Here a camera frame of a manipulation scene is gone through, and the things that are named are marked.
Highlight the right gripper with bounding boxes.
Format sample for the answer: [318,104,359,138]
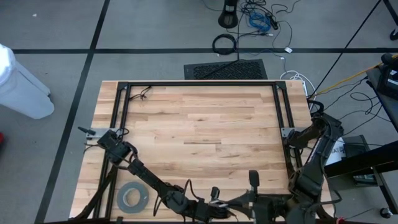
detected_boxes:
[226,169,292,224]

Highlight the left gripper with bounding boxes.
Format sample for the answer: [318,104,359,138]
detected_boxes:
[194,185,233,224]

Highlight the black cord spool white labels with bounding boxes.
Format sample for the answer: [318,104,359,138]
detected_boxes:
[208,200,233,218]

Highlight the black equipment cart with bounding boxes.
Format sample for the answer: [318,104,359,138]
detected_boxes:
[323,67,398,215]

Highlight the black floor mat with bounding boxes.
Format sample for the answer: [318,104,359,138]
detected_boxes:
[183,58,269,80]

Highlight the black caster wheel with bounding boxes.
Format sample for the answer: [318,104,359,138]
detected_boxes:
[379,207,394,219]

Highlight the black power strip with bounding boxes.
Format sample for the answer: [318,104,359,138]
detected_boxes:
[266,12,280,31]

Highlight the black electronic device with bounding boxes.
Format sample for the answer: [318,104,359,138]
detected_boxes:
[381,52,398,100]

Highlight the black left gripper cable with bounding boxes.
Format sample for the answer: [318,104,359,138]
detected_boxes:
[152,179,203,217]

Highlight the grey duct tape roll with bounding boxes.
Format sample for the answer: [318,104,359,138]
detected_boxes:
[116,181,150,214]

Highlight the black aluminium table frame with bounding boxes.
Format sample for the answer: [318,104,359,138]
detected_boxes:
[70,80,335,224]

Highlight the white power strip with cable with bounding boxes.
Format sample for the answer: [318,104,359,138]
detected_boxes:
[279,70,317,112]

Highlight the small black cable bundle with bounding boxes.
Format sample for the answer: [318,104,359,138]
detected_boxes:
[128,85,153,101]

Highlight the coiled black floor cable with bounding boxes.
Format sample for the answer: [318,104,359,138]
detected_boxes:
[211,33,238,56]

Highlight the yellow floor cable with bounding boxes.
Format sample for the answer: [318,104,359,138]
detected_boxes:
[313,53,398,96]

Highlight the coiled blue cable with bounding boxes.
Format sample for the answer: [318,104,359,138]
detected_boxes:
[248,11,272,32]

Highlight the black hanging cable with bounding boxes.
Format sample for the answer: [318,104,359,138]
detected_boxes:
[307,0,382,100]

